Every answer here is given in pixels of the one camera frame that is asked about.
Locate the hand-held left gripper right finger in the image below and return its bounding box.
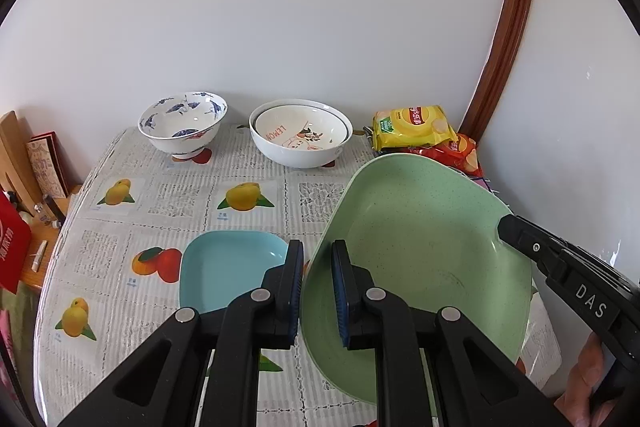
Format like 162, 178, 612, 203
331, 239, 583, 427

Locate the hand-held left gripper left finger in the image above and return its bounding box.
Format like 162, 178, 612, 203
57, 239, 306, 427

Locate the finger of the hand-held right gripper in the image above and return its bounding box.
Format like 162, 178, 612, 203
497, 213, 576, 275

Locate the green speckled plate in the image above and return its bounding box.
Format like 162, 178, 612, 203
300, 153, 533, 408

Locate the person's right hand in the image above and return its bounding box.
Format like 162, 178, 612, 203
554, 332, 612, 427

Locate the light blue square plate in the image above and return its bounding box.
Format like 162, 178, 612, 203
178, 230, 291, 315

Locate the red chips packet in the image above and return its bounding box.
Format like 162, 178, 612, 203
400, 133, 483, 180

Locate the white bowl with grey swirls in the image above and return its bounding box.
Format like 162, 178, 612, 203
249, 99, 354, 170

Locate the white bowl with orange print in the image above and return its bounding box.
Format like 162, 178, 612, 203
253, 105, 349, 148

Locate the fruit print tablecloth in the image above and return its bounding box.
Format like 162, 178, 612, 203
32, 122, 563, 427

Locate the yellow chips packet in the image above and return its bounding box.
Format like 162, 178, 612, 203
371, 105, 458, 152

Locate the blue and white patterned bowl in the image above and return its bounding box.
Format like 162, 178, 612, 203
138, 90, 228, 161

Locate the white marker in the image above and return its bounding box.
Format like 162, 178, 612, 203
31, 240, 49, 272

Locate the red edged box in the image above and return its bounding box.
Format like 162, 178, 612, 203
26, 133, 69, 200

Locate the red bag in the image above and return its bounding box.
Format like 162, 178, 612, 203
0, 192, 34, 295

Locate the brown wooden door frame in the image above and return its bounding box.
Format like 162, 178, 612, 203
457, 0, 541, 142

